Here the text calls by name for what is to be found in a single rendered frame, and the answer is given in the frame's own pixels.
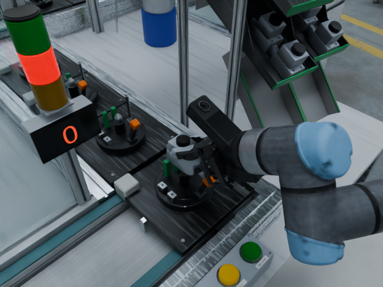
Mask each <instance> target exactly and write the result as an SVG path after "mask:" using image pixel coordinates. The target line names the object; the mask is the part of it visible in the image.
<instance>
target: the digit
mask: <svg viewBox="0 0 383 287"><path fill-rule="evenodd" d="M52 128H53V131H54V133H55V136H56V139H57V141H58V144H59V147H60V149H61V152H63V151H65V150H67V149H69V148H71V147H73V146H75V145H76V144H78V143H80V142H82V141H84V140H85V138H84V134H83V131H82V127H81V124H80V121H79V118H78V115H75V116H73V117H71V118H69V119H67V120H65V121H63V122H61V123H59V124H57V125H55V126H53V127H52Z"/></svg>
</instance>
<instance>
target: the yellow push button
mask: <svg viewBox="0 0 383 287"><path fill-rule="evenodd" d="M219 279H220V281H221V282H222V283H223V284H225V285H228V286H232V285H234V284H236V283H237V282H238V280H239V270H238V269H237V267H235V266H234V265H232V264H225V265H223V266H221V268H220V269H219Z"/></svg>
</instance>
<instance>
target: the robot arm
mask: <svg viewBox="0 0 383 287"><path fill-rule="evenodd" d="M186 115H187V116H188V117H189V118H190V119H191V120H192V121H193V122H194V123H195V124H196V125H197V126H198V127H199V128H200V129H201V130H202V131H203V132H204V133H200V134H197V135H194V136H191V137H190V138H191V139H193V140H194V141H195V142H196V143H197V144H196V145H195V146H194V145H189V146H186V147H178V148H173V149H172V150H171V152H170V153H169V154H170V156H171V157H172V158H174V159H176V160H177V161H178V163H179V164H180V165H181V167H182V168H183V170H184V171H185V173H187V174H188V175H193V174H194V165H199V164H200V162H201V159H202V162H203V165H204V167H205V169H206V172H207V173H208V174H204V176H205V178H206V180H207V182H208V184H209V185H216V186H227V185H229V184H230V183H231V182H233V181H234V182H248V183H257V182H258V181H259V180H260V179H261V177H262V176H264V175H277V176H279V183H280V191H281V196H282V205H283V213H284V222H285V226H284V230H285V231H286V234H287V240H288V246H289V250H290V253H291V255H292V257H294V259H297V261H299V262H301V263H304V264H308V265H317V266H322V265H331V264H334V263H336V262H338V260H341V259H342V258H343V257H344V247H345V243H344V241H347V240H352V239H356V238H360V237H365V236H369V235H374V234H378V233H383V179H377V180H373V181H367V182H362V183H355V184H350V185H347V186H341V187H336V178H340V177H342V176H343V175H345V174H346V173H347V171H348V170H349V168H350V166H351V163H352V161H351V155H352V154H353V147H352V142H351V139H350V136H349V134H348V133H347V131H346V130H345V129H344V128H343V127H342V126H341V125H339V124H337V123H335V122H302V123H301V124H293V125H283V126H273V127H266V128H255V129H250V130H245V131H241V130H240V128H238V127H237V126H236V125H235V124H234V123H233V122H232V121H231V120H230V119H229V118H228V117H227V116H226V115H225V114H224V113H223V112H222V111H221V110H220V109H219V108H218V107H217V106H216V105H215V104H214V103H213V102H212V101H211V100H210V99H209V98H208V97H207V96H206V95H203V96H200V97H199V98H197V99H196V100H194V101H192V102H191V103H190V104H189V106H188V108H187V110H186ZM227 176H228V181H226V180H225V177H227ZM210 177H213V178H214V179H215V180H217V179H218V180H219V182H220V183H213V182H212V180H211V178H210Z"/></svg>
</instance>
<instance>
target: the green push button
mask: <svg viewBox="0 0 383 287"><path fill-rule="evenodd" d="M241 252H242V256H243V257H244V258H245V259H246V260H248V261H257V260H258V259H259V258H260V256H261V253H262V251H261V248H260V246H259V245H258V244H257V243H255V242H251V241H249V242H246V243H244V244H243V246H242V250H241Z"/></svg>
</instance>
